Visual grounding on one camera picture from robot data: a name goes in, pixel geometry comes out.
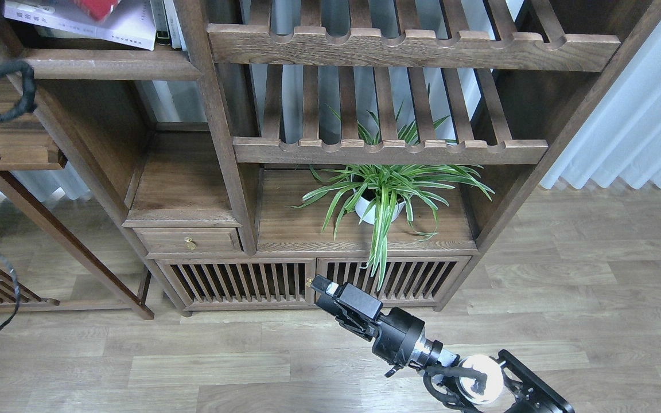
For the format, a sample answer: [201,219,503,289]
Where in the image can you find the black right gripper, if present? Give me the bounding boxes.
[310,275,426,368]

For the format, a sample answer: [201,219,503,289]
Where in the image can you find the white book top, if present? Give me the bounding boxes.
[3,1,156,50]

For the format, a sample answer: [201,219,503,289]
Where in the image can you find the red paperback book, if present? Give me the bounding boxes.
[72,0,120,22]

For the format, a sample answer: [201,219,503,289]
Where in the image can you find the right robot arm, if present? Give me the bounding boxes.
[311,275,573,412]

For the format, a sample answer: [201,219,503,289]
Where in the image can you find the white plant pot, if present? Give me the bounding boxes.
[355,190,406,225]

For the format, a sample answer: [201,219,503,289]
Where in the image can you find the spider plant leaves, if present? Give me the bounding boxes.
[288,100,495,290]

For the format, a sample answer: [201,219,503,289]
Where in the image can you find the brass drawer knob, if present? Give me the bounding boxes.
[184,237,197,251]

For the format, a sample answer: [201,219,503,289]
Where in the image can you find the dark wooden bookshelf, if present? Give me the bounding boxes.
[0,1,661,311]

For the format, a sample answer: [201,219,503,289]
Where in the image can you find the dark spine upright book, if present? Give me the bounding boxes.
[150,0,172,45]

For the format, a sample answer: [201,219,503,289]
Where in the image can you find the white curtain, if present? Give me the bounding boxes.
[540,22,661,189]

